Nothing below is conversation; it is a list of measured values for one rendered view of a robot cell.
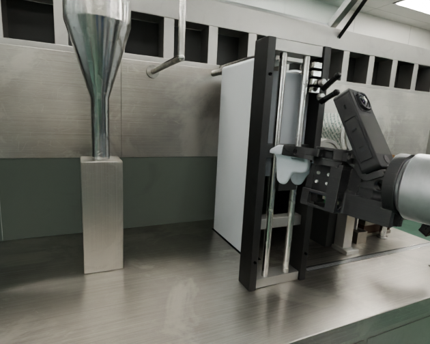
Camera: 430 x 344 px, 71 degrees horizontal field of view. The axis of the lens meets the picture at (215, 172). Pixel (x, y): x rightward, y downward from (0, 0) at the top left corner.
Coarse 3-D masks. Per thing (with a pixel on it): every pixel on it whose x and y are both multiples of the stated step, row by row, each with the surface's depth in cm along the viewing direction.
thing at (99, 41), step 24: (72, 24) 61; (96, 24) 61; (120, 24) 63; (96, 48) 63; (120, 48) 66; (96, 72) 65; (96, 96) 67; (96, 120) 68; (96, 144) 69; (96, 168) 68; (120, 168) 70; (96, 192) 69; (120, 192) 71; (96, 216) 70; (120, 216) 72; (96, 240) 71; (120, 240) 73; (96, 264) 72; (120, 264) 74
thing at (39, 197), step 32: (0, 160) 82; (32, 160) 86; (64, 160) 89; (128, 160) 97; (160, 160) 101; (192, 160) 106; (0, 192) 84; (32, 192) 87; (64, 192) 91; (128, 192) 98; (160, 192) 103; (192, 192) 108; (32, 224) 89; (64, 224) 92; (128, 224) 100; (160, 224) 105
